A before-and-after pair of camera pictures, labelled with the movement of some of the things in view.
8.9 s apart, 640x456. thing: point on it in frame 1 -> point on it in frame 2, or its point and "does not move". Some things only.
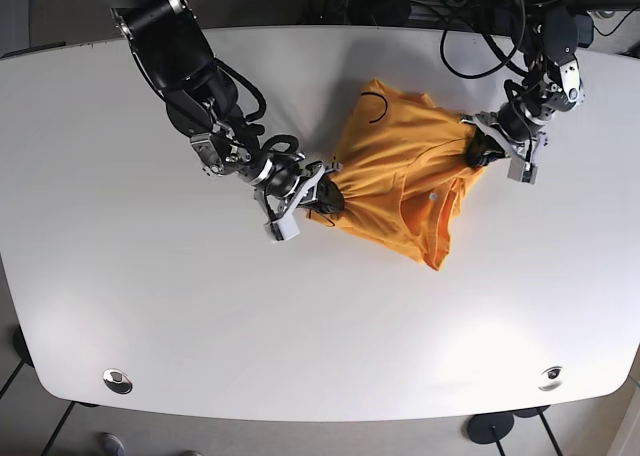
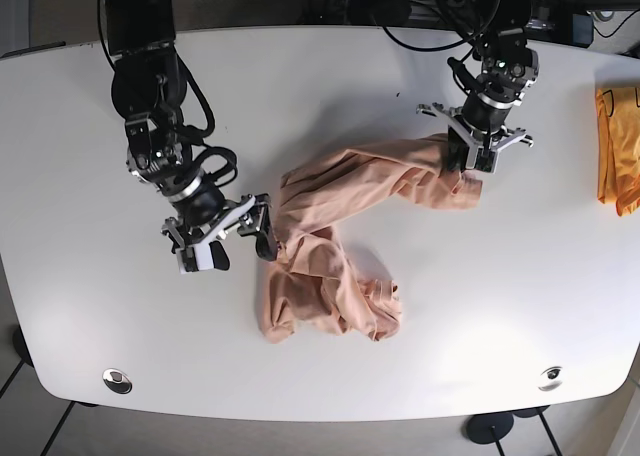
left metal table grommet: x=117 y=381 does not move
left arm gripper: x=329 y=198 -> x=194 y=234
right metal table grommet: x=551 y=379 does not move
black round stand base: x=489 y=427 does not move
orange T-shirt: x=401 y=163 -> x=618 y=146
